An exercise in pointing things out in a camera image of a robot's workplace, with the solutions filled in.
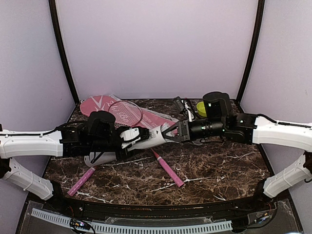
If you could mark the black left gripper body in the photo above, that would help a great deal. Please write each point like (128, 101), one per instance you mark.
(123, 156)

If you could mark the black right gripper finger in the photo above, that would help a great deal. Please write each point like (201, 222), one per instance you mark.
(172, 139)
(175, 128)

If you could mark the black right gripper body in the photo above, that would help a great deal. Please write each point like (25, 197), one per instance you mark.
(185, 132)

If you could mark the white shuttlecock tube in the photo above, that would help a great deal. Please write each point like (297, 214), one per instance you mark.
(141, 143)

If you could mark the white shuttlecock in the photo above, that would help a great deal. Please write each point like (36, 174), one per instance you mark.
(164, 127)

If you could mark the clear tube lid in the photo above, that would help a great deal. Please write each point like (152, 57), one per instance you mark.
(197, 142)

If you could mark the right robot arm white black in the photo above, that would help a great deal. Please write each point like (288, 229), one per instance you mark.
(250, 129)

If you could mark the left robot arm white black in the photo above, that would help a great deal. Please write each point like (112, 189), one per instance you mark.
(97, 138)

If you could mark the green plastic bowl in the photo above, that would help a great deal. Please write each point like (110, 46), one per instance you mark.
(201, 109)

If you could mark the pink racket top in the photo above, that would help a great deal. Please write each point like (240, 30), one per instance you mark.
(132, 115)

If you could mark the pink racket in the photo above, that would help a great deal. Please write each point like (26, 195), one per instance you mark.
(81, 181)
(132, 115)

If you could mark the pink racket bag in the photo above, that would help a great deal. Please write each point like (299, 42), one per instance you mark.
(150, 120)

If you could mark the pink racket bottom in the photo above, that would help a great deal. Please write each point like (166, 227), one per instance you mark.
(81, 181)

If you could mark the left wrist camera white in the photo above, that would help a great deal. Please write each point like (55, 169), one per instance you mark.
(134, 135)

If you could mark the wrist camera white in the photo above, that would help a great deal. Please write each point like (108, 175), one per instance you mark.
(134, 135)
(185, 108)

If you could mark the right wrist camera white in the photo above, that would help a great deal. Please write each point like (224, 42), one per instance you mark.
(185, 108)

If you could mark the grey cable duct front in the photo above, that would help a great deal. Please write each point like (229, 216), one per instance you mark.
(102, 228)

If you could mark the black frame post right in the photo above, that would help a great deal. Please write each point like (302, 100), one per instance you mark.
(252, 51)

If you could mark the black frame post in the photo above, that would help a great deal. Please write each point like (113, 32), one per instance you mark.
(252, 51)
(61, 50)

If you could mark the black frame post left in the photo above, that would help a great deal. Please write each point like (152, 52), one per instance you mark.
(61, 50)

